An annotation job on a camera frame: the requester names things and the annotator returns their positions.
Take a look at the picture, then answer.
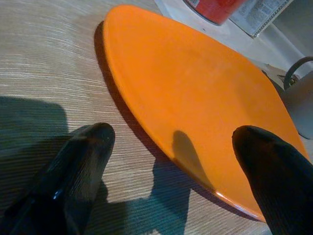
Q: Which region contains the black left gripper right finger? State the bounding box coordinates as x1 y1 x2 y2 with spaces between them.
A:
231 125 313 235

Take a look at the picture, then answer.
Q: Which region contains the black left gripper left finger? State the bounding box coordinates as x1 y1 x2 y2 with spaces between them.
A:
0 122 116 235

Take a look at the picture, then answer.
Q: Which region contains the orange round plate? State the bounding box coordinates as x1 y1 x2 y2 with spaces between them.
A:
102 4 310 222

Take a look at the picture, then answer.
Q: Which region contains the grey metal pot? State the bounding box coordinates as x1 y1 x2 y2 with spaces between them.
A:
281 56 313 140

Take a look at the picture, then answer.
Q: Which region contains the white printed flour bag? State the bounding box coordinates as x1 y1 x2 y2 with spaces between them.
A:
229 0 295 39

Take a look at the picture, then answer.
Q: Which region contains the red plastic bowl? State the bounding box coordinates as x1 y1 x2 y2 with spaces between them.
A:
182 0 248 26

